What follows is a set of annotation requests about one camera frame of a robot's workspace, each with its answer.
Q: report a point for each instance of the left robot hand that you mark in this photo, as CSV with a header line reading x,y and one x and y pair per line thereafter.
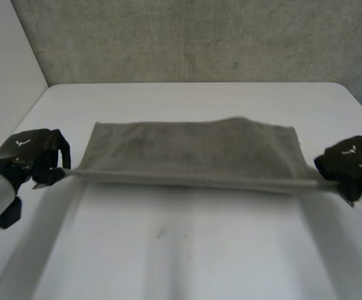
x,y
27,147

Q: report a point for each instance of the grey towel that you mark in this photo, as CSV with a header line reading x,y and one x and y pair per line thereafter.
x,y
193,153

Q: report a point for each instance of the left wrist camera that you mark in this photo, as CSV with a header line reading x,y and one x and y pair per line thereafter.
x,y
10,214

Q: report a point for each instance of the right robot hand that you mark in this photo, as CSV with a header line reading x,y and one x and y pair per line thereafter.
x,y
349,156

